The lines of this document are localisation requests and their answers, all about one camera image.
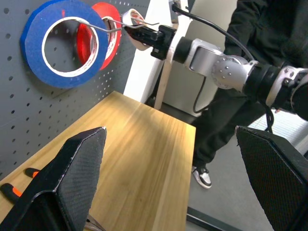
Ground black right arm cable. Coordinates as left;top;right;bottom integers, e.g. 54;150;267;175
171;4;275;133

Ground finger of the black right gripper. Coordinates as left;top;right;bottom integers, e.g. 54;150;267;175
129;33;158;48
124;25;159;37

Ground white board panel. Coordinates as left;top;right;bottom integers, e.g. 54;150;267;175
123;0;180;104

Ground red tape roll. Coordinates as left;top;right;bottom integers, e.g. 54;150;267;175
76;1;123;71

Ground metal wire peg hook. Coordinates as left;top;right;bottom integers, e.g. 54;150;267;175
103;17;160;29
69;18;123;33

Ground blue tape roll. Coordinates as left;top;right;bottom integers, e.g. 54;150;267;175
20;0;109;89

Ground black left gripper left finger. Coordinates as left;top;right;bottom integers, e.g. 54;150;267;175
0;127;107;231

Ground black and white sneaker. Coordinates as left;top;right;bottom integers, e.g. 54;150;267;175
192;166;213;190

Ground grey perforated pegboard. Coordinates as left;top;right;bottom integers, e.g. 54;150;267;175
0;0;150;181

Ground orange and black handled pliers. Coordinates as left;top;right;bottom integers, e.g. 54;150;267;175
0;167;106;231

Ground person in black clothes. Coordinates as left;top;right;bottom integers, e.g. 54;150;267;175
192;0;308;169

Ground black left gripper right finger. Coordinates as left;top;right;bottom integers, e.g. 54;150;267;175
235;125;308;231

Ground beige stand leg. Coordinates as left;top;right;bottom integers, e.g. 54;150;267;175
153;60;174;110

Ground white tape roll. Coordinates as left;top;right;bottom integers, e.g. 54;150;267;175
121;8;152;51

